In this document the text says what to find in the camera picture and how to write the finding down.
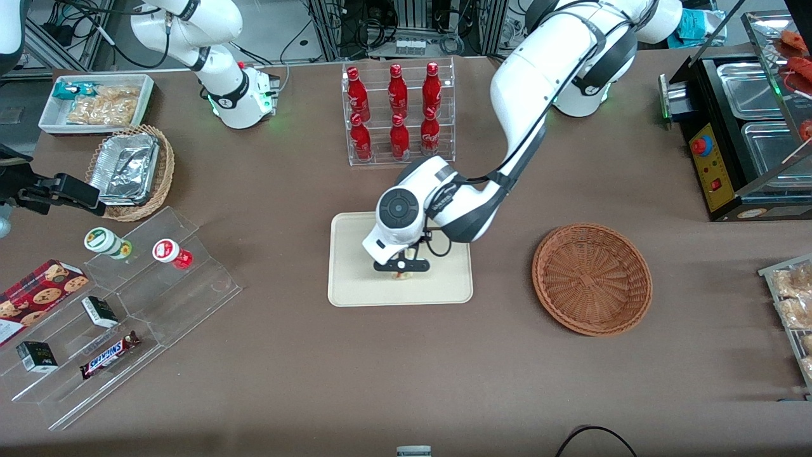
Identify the clear acrylic step display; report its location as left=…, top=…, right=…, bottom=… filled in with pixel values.
left=0, top=206, right=244, bottom=432

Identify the cream plastic serving tray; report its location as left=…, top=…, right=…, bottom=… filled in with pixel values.
left=328, top=212, right=474, bottom=307

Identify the aluminium foil tray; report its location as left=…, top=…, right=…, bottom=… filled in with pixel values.
left=89, top=133, right=161, bottom=206

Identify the Snickers chocolate bar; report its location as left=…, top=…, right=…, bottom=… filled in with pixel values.
left=79, top=331, right=142, bottom=380

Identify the steel food pan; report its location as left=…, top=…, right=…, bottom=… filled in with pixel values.
left=740, top=120, right=812, bottom=186
left=716, top=61, right=785, bottom=121

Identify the teal snack packet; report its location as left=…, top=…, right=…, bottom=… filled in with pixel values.
left=52, top=81, right=97, bottom=101

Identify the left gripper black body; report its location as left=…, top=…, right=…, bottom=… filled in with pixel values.
left=372, top=256, right=431, bottom=273

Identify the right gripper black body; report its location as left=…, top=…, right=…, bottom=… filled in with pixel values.
left=0, top=143, right=59, bottom=215

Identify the red lid white jar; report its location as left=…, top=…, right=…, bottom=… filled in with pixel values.
left=152, top=238, right=194, bottom=270

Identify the red cola bottle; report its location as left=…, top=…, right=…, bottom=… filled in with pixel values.
left=346, top=66, right=371, bottom=123
left=350, top=113, right=372, bottom=161
left=388, top=63, right=409, bottom=119
left=390, top=113, right=410, bottom=160
left=420, top=107, right=440, bottom=155
left=422, top=62, right=442, bottom=117

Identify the red cookie box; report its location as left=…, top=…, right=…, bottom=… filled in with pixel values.
left=0, top=258, right=90, bottom=347

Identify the clear bag of chips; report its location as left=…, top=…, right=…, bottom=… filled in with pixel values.
left=66, top=85, right=141, bottom=126

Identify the round brown wicker basket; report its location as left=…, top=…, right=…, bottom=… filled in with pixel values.
left=532, top=223, right=653, bottom=336

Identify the red fake food piece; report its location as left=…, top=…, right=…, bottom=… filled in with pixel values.
left=779, top=30, right=812, bottom=55
left=786, top=56, right=812, bottom=93

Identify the small black carton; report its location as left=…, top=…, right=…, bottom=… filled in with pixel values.
left=16, top=340, right=59, bottom=373
left=81, top=295, right=120, bottom=329

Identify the wicker basket with foil trays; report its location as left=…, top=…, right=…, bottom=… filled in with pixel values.
left=85, top=124, right=176, bottom=223

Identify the grey wire snack tray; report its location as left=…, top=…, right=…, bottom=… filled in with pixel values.
left=757, top=254, right=812, bottom=389

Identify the clear acrylic bottle rack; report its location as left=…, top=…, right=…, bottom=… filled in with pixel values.
left=342, top=57, right=457, bottom=168

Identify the black cable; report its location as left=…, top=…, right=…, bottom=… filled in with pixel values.
left=554, top=425, right=639, bottom=457

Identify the white rectangular snack bin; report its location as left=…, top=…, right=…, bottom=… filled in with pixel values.
left=38, top=74, right=155, bottom=136

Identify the black food warmer display case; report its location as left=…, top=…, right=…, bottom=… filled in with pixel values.
left=658, top=10, right=812, bottom=222

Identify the green lid white jar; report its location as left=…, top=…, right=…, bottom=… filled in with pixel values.
left=84, top=227, right=133, bottom=260

